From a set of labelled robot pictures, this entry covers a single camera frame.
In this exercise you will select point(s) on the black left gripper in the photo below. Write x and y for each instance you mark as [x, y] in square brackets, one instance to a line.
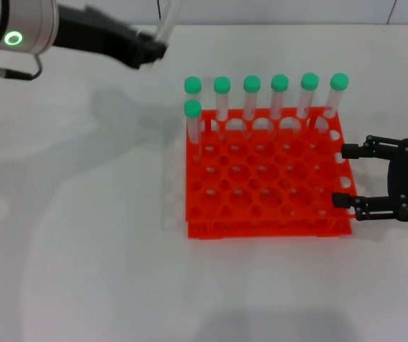
[97, 35]

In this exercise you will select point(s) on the clear test tube green cap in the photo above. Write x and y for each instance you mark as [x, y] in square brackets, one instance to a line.
[222, 85]
[252, 83]
[279, 82]
[339, 81]
[192, 108]
[168, 21]
[309, 81]
[192, 85]

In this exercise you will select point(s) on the orange plastic test tube rack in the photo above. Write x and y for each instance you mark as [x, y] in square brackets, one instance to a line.
[279, 231]

